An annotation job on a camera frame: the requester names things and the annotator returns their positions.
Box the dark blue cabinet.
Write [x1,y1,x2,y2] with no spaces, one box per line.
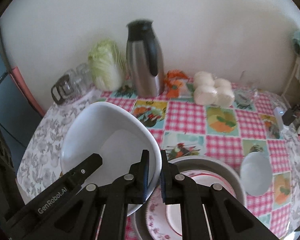
[0,28,42,168]

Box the white power strip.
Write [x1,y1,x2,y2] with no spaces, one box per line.
[274,107,288,132]

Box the napa cabbage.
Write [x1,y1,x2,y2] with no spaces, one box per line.
[88,39,126,91]

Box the large white square bowl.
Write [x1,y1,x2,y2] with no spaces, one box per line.
[59,101,159,217]

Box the clear drinking glass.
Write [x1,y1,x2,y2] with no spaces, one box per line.
[72,63,93,95]

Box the black power adapter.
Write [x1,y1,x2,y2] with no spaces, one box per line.
[282,108,296,126]

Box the orange snack packet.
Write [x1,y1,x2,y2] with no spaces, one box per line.
[164,70,192,99]

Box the clear glass pitcher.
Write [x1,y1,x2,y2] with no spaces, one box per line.
[234,70,258,107]

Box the steel round tray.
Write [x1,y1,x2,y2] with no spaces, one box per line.
[131,156,247,239]

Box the steel thermos jug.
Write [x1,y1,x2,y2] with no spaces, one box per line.
[126,19,165,98]

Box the pink floral plate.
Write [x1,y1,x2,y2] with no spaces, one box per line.
[145,170,236,239]

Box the pale blue round bowl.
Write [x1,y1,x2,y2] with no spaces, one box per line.
[239,152,273,196]

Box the checkered patchwork tablecloth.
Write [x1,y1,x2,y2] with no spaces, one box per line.
[17,87,300,237]

